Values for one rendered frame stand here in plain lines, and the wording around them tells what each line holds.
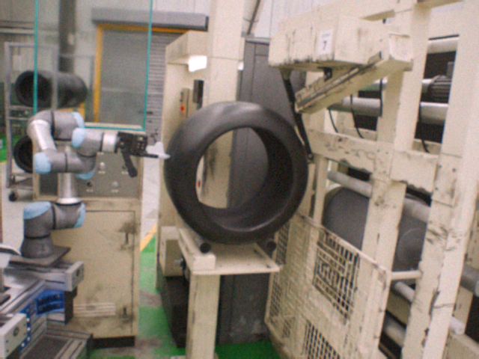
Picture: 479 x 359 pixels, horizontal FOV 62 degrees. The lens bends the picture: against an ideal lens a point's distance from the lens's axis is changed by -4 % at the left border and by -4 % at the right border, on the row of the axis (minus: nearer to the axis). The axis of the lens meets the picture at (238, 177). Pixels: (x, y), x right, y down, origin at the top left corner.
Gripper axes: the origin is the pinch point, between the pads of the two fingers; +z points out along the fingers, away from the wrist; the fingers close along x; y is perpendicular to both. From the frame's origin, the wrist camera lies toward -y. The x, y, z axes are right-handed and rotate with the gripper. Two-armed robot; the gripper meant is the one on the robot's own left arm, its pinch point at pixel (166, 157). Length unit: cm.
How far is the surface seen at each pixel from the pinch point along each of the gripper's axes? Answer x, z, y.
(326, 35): -30, 41, 54
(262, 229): -11.3, 40.7, -21.2
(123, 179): 64, -12, -23
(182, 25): 899, 110, 218
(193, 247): -0.5, 17.0, -35.1
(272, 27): 861, 330, 262
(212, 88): 25.8, 18.5, 30.9
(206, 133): -11.7, 11.2, 12.6
